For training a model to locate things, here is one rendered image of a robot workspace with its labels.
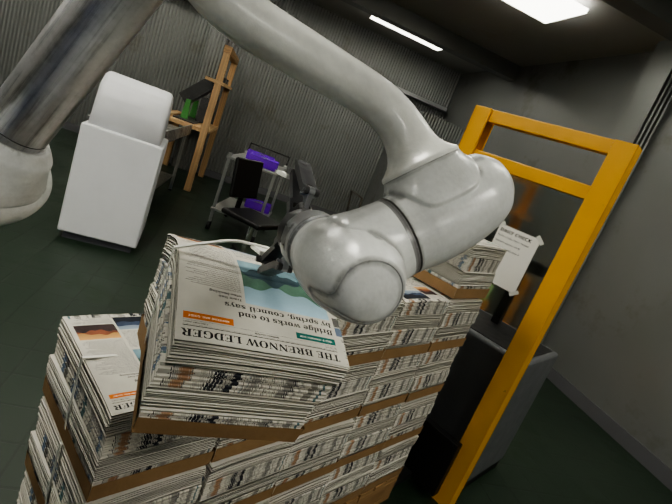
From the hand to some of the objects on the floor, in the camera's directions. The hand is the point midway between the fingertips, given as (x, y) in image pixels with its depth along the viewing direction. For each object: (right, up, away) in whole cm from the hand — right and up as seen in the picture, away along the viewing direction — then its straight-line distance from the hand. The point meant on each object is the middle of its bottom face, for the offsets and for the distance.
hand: (273, 210), depth 82 cm
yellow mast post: (+65, -132, +144) cm, 206 cm away
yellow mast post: (+22, -104, +186) cm, 214 cm away
